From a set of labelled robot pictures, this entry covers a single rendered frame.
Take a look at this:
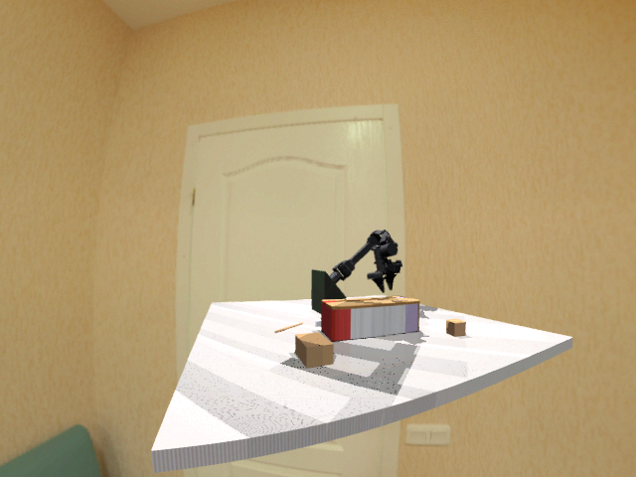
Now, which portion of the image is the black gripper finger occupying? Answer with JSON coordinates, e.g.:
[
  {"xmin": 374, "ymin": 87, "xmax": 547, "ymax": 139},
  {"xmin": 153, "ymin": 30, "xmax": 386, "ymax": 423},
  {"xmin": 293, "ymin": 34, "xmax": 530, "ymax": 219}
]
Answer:
[
  {"xmin": 385, "ymin": 274, "xmax": 396, "ymax": 291},
  {"xmin": 372, "ymin": 277, "xmax": 385, "ymax": 293}
]

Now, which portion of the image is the small tan cube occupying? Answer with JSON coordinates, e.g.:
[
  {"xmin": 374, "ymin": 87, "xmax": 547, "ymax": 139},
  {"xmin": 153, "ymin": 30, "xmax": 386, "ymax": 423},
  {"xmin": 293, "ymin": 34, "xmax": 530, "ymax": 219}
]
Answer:
[{"xmin": 445, "ymin": 319, "xmax": 466, "ymax": 337}]

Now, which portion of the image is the tan rectangular block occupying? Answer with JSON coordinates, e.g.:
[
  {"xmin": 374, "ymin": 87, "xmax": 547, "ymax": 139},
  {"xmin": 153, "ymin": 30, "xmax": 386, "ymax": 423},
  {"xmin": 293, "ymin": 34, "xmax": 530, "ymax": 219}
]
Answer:
[{"xmin": 295, "ymin": 332, "xmax": 333, "ymax": 369}]

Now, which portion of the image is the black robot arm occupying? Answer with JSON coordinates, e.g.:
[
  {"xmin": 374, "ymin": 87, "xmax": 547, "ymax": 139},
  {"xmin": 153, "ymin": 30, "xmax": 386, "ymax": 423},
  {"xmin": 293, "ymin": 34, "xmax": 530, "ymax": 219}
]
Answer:
[{"xmin": 330, "ymin": 230, "xmax": 402, "ymax": 284}]

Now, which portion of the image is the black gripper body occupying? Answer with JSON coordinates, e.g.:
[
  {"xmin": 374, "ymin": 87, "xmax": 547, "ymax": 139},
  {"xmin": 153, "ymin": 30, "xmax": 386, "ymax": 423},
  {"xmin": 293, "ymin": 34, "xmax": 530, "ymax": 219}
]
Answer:
[{"xmin": 367, "ymin": 258, "xmax": 400, "ymax": 279}]

